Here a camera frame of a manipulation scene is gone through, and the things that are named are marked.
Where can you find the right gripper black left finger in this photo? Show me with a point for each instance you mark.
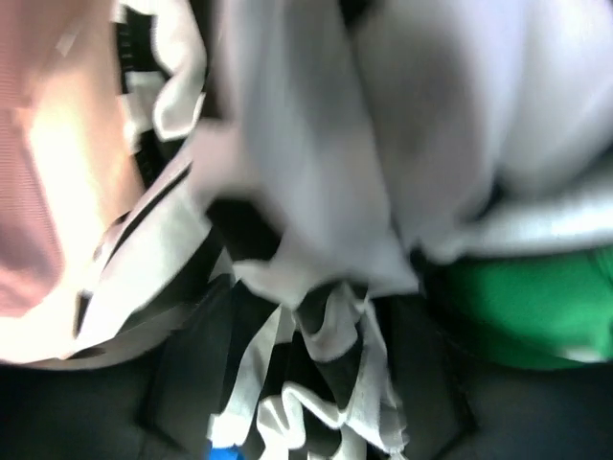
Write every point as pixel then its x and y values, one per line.
pixel 155 406

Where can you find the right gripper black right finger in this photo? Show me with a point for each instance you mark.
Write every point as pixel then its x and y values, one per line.
pixel 457 406

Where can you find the blue tank top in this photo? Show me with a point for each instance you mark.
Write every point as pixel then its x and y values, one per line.
pixel 229 453

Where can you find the green tank top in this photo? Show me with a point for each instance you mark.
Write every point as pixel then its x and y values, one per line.
pixel 538 312

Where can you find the black white striped tank top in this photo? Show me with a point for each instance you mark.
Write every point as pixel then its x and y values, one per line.
pixel 315 158

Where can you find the translucent pink plastic basket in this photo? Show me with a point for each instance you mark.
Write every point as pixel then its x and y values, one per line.
pixel 65 170

